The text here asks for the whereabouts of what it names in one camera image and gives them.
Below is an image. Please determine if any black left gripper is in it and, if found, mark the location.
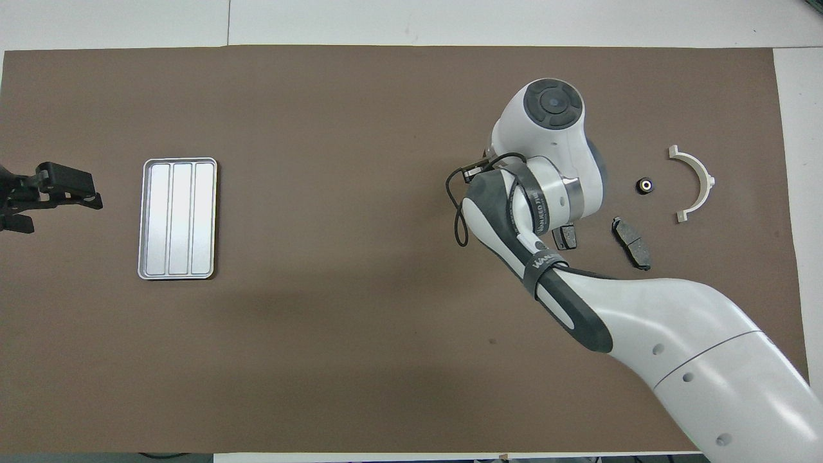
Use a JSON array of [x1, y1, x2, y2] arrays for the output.
[[0, 161, 104, 234]]

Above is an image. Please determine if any silver metal tray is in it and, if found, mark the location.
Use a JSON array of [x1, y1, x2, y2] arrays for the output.
[[137, 158, 219, 282]]

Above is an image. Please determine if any brown table mat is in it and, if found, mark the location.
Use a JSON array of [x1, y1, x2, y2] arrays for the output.
[[0, 45, 818, 455]]

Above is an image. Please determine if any curved dark brake pad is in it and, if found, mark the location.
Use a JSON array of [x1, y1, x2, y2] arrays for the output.
[[611, 217, 653, 272]]

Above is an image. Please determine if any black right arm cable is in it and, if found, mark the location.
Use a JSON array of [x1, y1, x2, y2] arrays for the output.
[[445, 152, 532, 248]]

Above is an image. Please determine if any white semicircular bracket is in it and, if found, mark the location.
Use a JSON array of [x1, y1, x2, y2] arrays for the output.
[[667, 145, 716, 224]]

